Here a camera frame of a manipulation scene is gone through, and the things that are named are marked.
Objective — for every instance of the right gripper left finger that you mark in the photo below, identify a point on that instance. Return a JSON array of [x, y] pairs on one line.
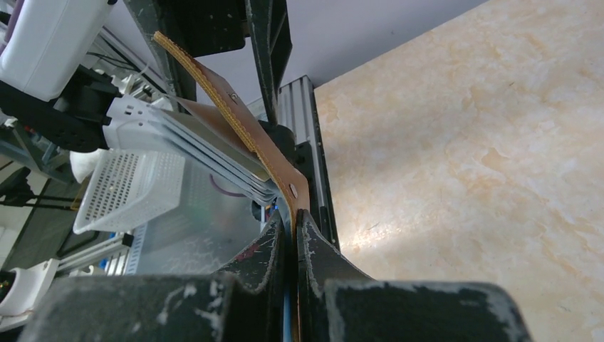
[[241, 301]]

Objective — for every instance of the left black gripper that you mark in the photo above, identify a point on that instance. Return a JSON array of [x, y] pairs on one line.
[[206, 27]]

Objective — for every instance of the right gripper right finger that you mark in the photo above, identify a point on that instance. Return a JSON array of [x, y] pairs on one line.
[[339, 302]]

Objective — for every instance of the brown leather card holder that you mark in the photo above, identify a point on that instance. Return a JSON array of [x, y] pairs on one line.
[[230, 119]]

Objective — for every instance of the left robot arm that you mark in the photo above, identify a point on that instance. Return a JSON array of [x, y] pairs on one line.
[[45, 86]]

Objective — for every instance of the white perforated plastic basket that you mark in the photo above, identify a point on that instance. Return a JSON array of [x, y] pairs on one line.
[[128, 188]]

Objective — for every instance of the aluminium front frame rail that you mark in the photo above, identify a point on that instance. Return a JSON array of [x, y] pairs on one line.
[[298, 112]]

